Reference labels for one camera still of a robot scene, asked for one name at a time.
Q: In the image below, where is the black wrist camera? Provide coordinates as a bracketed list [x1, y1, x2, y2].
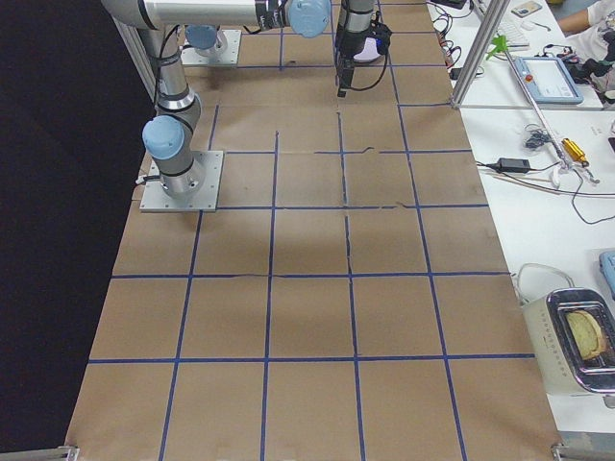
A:
[369, 20, 392, 56]

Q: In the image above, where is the teach pendant tablet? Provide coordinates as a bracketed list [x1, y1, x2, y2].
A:
[513, 57, 584, 105]

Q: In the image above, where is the person in white shirt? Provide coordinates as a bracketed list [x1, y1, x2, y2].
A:
[557, 0, 614, 92]

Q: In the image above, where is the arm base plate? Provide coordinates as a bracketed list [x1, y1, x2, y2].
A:
[182, 26, 241, 67]
[139, 151, 224, 212]

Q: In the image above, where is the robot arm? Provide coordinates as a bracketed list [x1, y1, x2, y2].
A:
[185, 25, 228, 56]
[103, 1, 332, 198]

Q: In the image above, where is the brown paper table cover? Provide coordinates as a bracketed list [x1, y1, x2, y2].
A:
[66, 1, 557, 460]

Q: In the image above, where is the yellow tool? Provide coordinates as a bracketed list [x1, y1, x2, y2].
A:
[561, 138, 589, 167]

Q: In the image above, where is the aluminium frame upright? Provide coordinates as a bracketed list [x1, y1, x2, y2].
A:
[451, 0, 508, 109]

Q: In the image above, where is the toast slice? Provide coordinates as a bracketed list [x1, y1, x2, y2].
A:
[566, 310, 606, 360]

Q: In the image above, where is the black power adapter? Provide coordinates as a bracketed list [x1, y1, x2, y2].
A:
[497, 158, 531, 174]

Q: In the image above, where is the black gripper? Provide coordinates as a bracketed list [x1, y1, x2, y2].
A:
[335, 55, 355, 98]

